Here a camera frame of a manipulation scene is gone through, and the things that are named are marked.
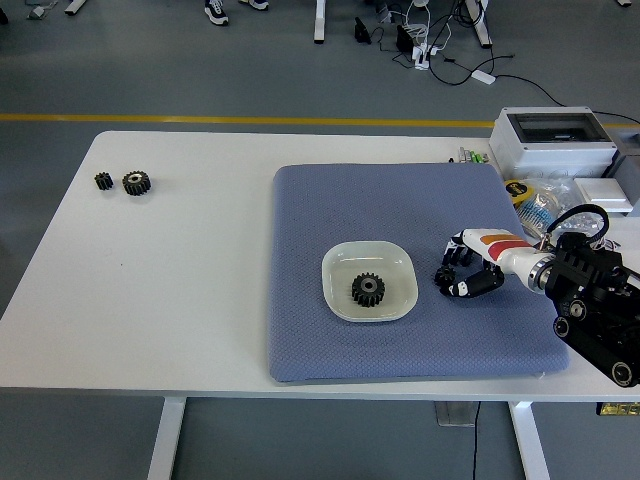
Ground grey floor plate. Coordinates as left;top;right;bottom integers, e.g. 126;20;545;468
433;401;476;427

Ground grey metal block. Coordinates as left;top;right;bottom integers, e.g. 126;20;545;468
612;130;640;217

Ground white power strip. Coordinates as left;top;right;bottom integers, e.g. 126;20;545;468
412;43;441;70

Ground blue-grey quilted mat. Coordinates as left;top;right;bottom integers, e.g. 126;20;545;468
266;163;571;384

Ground white square dish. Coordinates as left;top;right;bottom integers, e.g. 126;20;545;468
320;240;419;324

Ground yellow black tape measure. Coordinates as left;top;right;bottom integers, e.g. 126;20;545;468
503;178;535;204

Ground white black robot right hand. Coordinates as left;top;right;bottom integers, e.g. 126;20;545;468
439;227;544;300

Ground white table leg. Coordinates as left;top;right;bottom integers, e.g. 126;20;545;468
146;398;186;480
508;401;551;480

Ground large black gear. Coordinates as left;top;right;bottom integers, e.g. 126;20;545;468
351;271;387;309
121;169;153;197

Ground bag of blue parts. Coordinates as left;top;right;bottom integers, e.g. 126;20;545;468
517;192;557;236

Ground grey electrical enclosure box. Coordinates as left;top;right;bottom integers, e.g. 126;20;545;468
488;105;620;180

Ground white desk leg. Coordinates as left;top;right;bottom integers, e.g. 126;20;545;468
313;0;327;44
464;0;494;49

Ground bag of metal parts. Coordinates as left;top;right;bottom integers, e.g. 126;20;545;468
529;177;609;236

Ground yellow black label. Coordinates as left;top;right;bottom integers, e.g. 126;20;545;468
595;402;640;416

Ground black charger block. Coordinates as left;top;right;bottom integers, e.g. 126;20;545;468
396;23;416;54

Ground green terminal connectors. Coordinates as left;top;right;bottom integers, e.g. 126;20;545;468
457;146;491;165

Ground thin black floor cable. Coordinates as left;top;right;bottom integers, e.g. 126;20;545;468
471;401;482;480

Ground white switch panel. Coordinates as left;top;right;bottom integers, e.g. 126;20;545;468
573;177;634;214

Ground long black floor cable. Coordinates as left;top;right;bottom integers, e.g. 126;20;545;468
428;49;640;126

